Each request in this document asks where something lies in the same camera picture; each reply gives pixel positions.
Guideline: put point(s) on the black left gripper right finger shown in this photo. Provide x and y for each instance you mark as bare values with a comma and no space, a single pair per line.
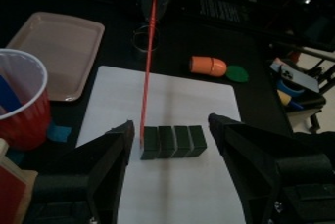
269,175

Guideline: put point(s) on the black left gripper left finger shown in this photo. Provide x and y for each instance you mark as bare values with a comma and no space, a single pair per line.
91,175

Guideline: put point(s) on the red toy knife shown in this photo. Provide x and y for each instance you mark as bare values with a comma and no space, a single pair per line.
148,71

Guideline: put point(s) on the toy sushi piece dark green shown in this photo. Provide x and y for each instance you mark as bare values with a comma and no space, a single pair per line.
166,140
197,139
150,141
182,140

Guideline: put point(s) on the white cutting board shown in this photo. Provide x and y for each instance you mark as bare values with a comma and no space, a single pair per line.
188,104

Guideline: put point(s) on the small blue square piece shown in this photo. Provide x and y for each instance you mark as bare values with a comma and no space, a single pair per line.
59,133

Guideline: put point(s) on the beige wooden box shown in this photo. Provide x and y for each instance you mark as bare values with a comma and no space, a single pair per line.
12,188

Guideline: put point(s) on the red plastic cup white rim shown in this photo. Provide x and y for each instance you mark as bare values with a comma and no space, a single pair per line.
26,123

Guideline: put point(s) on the orange toy carrot body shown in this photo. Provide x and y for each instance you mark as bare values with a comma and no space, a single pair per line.
207,65

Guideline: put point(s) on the yellow toy piece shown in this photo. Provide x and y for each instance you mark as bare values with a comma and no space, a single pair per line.
286,99

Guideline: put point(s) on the black chair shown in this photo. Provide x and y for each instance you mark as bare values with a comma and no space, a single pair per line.
310,102

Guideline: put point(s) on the pink plastic tray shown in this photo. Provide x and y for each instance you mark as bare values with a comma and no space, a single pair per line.
56,52

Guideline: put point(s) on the blue round cup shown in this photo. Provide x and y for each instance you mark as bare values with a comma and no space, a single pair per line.
290,89

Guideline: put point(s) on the green toy carrot top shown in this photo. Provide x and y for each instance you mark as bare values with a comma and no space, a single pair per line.
237,73

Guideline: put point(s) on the blue plastic utensil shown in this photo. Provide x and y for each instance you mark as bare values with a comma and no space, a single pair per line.
8,94

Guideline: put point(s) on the grey metal bar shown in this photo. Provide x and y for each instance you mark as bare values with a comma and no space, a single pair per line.
306,51

